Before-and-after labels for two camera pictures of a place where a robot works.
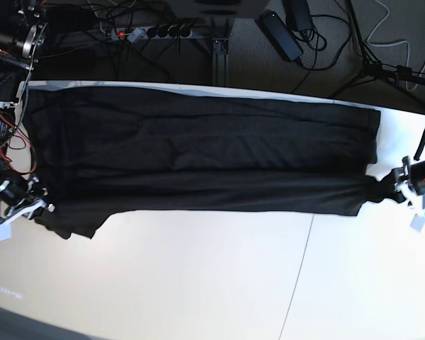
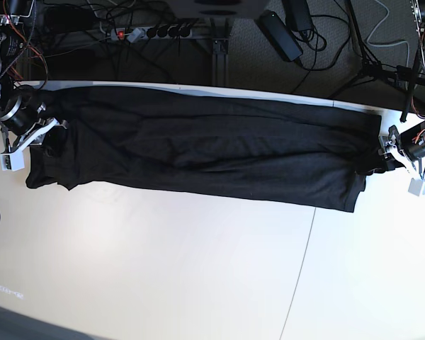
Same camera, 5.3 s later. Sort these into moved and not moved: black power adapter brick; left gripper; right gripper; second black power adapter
Moved: left gripper; right gripper
Not moved: second black power adapter; black power adapter brick
